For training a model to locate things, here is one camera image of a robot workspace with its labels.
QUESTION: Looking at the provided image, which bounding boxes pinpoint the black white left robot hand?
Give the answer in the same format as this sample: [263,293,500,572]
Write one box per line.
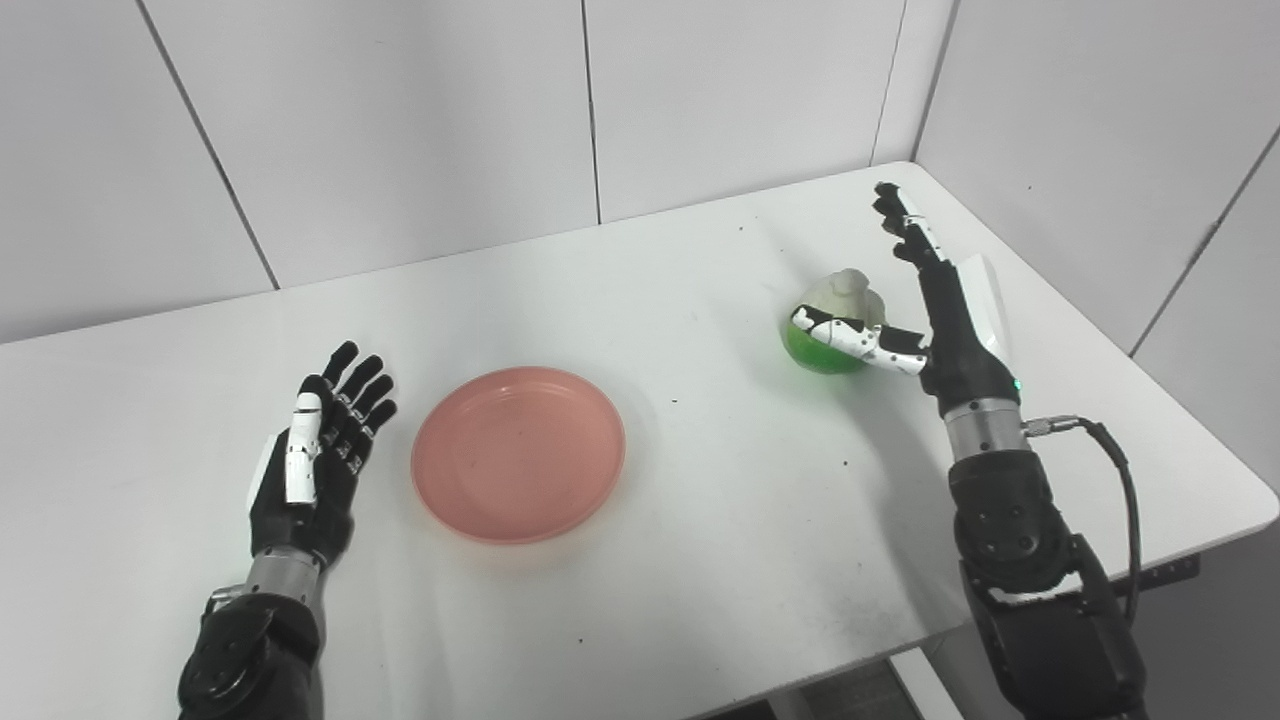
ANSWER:
[248,341,398,571]

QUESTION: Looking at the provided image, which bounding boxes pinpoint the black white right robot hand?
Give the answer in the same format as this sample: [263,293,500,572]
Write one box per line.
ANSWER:
[790,182,1023,416]

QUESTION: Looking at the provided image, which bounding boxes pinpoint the green white toy cabbage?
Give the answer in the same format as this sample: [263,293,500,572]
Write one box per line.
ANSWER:
[782,268,888,376]

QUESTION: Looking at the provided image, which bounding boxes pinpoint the pink plate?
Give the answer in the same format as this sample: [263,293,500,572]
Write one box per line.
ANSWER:
[411,366,627,546]

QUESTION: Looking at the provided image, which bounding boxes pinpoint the black table control box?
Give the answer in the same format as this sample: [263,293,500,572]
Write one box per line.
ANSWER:
[1130,553,1201,593]

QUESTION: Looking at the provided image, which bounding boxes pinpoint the white table leg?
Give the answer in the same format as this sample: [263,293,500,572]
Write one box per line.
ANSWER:
[888,640,1001,720]

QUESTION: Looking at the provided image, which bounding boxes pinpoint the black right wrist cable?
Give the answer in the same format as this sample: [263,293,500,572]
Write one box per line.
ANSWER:
[1020,414,1143,626]

